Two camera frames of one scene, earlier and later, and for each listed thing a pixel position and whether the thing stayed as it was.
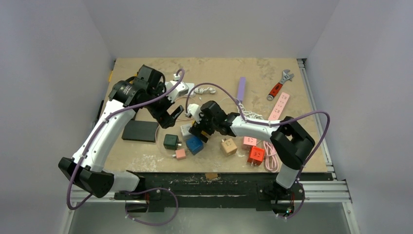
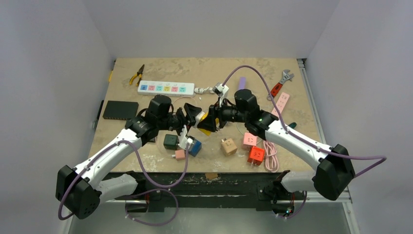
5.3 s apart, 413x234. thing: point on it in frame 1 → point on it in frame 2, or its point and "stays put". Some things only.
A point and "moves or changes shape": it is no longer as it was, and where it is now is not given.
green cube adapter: x=171 y=142 stays put
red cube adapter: x=256 y=155 stays put
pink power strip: x=274 y=114 stays put
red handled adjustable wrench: x=285 y=77 stays put
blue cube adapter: x=195 y=144 moves or changes shape
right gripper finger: x=197 y=133 → x=208 y=124
